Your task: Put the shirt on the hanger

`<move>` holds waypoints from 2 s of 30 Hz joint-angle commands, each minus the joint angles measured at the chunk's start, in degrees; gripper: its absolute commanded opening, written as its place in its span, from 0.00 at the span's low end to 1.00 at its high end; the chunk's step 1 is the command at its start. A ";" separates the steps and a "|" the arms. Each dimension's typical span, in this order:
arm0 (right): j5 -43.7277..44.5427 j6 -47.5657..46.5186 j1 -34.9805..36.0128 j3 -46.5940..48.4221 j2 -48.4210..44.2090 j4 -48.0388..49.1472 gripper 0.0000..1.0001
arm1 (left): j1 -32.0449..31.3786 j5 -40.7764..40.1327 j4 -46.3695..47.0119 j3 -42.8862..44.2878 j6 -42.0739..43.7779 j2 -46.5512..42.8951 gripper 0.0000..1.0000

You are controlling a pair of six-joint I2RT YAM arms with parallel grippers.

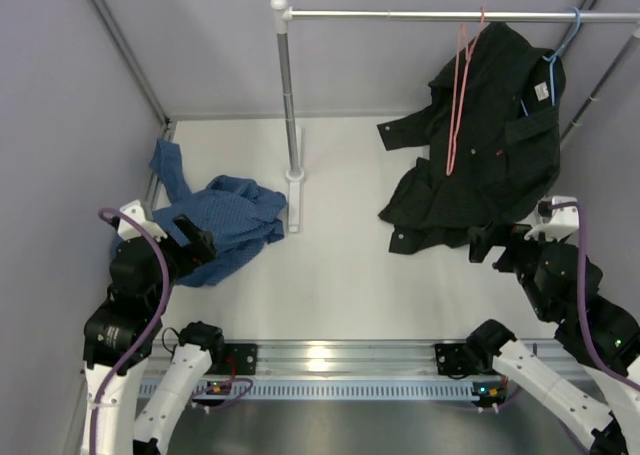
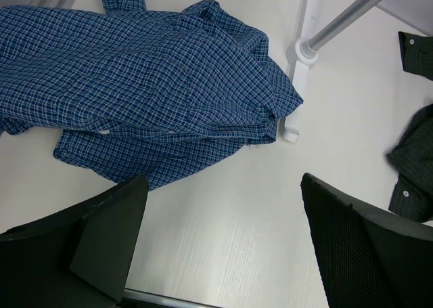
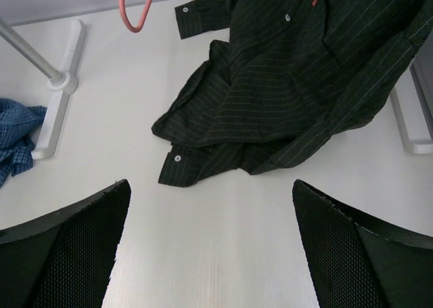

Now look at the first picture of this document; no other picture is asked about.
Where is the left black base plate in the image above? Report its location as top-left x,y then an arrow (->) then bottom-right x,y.
220,343 -> 258,376

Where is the blue plaid shirt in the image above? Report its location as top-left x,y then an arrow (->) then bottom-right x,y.
112,138 -> 288,289

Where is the silver clothes rack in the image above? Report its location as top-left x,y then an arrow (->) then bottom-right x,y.
271,0 -> 639,233

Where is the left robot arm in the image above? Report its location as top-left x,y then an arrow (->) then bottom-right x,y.
80,208 -> 226,454

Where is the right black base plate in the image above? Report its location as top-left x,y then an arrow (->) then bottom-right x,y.
434,343 -> 475,379

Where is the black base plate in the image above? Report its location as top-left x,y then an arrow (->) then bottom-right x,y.
220,343 -> 258,376
434,343 -> 475,379

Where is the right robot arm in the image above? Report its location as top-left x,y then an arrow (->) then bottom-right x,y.
464,224 -> 639,454

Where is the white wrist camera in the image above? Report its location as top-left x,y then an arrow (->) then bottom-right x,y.
524,195 -> 579,242
117,200 -> 168,242

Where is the blue wire hanger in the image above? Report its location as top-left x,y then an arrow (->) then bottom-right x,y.
520,7 -> 582,117

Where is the black striped shirt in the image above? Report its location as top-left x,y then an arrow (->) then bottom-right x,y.
377,23 -> 560,255

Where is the pink wire hanger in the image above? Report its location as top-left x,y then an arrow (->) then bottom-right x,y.
445,6 -> 486,177

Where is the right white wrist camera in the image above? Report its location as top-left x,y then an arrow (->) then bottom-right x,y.
524,195 -> 579,242

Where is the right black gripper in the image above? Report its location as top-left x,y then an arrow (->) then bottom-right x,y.
468,217 -> 566,321

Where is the slotted cable duct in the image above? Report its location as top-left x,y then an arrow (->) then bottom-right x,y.
137,378 -> 481,400

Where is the aluminium mounting rail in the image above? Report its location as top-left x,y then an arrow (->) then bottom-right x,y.
144,338 -> 586,376

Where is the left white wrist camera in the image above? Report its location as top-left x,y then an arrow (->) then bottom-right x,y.
117,200 -> 168,242

